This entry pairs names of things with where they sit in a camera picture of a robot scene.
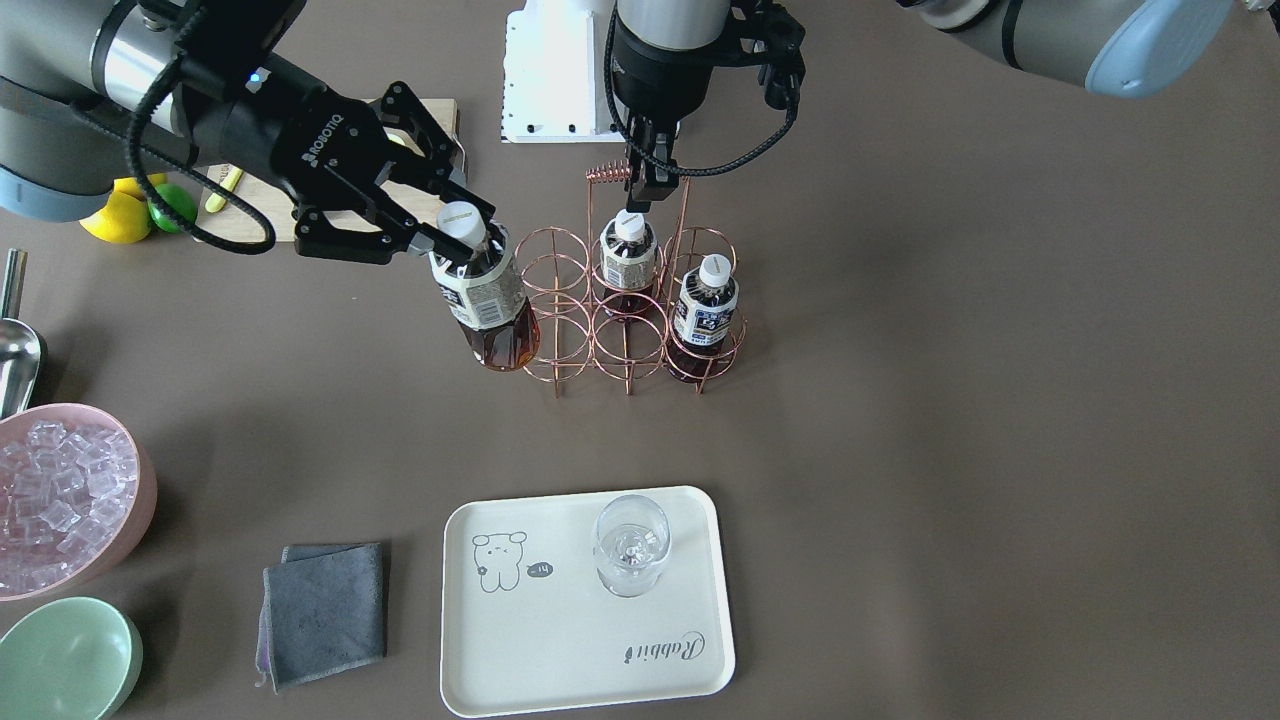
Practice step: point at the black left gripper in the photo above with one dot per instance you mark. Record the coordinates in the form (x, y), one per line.
(650, 75)

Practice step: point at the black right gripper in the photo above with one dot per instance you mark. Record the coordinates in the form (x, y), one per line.
(292, 128)

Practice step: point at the copper wire bottle basket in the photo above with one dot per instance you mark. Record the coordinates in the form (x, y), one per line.
(589, 324)

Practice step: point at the tea bottle white cap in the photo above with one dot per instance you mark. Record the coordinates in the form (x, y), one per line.
(628, 254)
(701, 318)
(486, 294)

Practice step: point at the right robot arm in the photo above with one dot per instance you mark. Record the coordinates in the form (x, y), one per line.
(94, 91)

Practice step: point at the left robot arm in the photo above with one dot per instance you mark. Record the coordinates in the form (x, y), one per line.
(1127, 49)

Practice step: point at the wooden cutting board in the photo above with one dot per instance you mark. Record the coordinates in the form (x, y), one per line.
(233, 225)

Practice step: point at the green lime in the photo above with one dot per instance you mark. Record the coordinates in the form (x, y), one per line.
(179, 201)

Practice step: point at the yellow lemon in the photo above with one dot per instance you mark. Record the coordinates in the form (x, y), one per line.
(131, 187)
(122, 219)

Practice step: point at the clear wine glass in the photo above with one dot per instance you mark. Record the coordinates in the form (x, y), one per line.
(632, 542)

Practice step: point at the metal ice scoop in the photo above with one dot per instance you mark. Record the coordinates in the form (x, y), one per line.
(22, 348)

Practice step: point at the pink bowl with ice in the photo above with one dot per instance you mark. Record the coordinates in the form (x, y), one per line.
(78, 495)

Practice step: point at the grey folded cloth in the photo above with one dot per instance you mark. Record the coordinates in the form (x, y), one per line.
(323, 612)

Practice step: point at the cream rabbit tray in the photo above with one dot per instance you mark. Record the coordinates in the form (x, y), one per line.
(528, 626)

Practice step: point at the green bowl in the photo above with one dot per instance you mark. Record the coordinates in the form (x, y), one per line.
(77, 658)

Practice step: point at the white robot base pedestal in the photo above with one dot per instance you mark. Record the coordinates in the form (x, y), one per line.
(558, 57)

